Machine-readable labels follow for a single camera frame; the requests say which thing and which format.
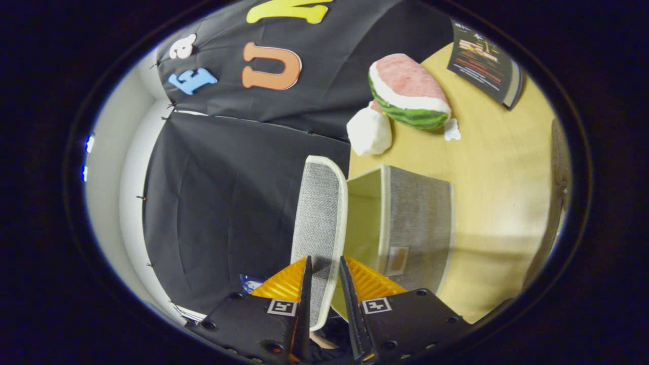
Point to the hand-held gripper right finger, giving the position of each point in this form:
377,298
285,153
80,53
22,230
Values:
351,314

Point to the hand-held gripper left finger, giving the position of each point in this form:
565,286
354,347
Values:
305,314

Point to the grey fabric storage box lid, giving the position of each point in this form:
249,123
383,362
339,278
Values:
317,213

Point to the grey fabric storage box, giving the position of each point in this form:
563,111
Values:
416,218

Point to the blue printed packet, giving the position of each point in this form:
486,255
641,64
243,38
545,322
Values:
249,284

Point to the white plush toy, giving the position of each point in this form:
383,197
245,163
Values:
370,132

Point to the watermelon slice plush toy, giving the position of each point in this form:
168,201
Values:
405,76

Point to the black cover book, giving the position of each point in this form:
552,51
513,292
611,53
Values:
481,61

